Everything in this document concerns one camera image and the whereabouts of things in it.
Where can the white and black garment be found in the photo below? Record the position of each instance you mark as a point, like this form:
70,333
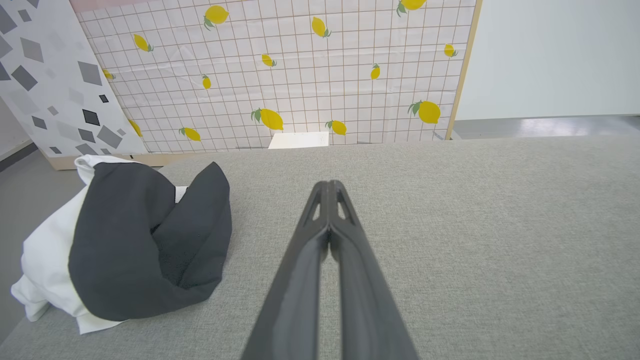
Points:
125,240

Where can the white rectangular box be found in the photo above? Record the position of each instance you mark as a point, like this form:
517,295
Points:
299,140

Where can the grey terrazzo pattern panel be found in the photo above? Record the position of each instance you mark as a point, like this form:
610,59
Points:
50,75

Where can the grey fabric sofa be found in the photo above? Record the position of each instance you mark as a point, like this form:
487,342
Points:
475,250

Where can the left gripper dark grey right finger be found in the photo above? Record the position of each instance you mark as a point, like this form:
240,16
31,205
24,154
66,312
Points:
365,300

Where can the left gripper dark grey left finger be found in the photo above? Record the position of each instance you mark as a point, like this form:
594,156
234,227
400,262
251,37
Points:
295,290

